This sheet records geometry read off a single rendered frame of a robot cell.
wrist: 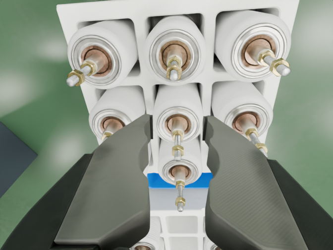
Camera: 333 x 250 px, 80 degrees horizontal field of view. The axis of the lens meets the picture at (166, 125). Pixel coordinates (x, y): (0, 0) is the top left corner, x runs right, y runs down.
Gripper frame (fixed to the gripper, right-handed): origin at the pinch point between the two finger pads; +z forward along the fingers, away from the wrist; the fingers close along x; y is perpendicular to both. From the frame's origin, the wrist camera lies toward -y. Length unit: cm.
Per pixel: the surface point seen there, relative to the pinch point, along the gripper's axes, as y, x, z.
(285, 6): -5.1, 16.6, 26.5
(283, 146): 36, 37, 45
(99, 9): -4.7, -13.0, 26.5
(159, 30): -2.5, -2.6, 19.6
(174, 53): 0.0, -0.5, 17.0
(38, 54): 7, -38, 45
